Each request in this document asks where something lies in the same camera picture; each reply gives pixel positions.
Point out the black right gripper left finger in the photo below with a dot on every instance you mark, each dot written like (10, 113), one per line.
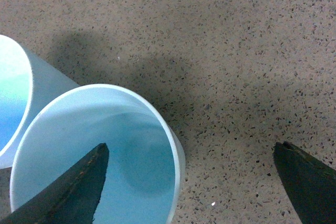
(71, 198)

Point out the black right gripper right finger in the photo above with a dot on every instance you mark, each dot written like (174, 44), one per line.
(308, 182)

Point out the light blue plastic cup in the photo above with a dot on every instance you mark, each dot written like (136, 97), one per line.
(146, 164)

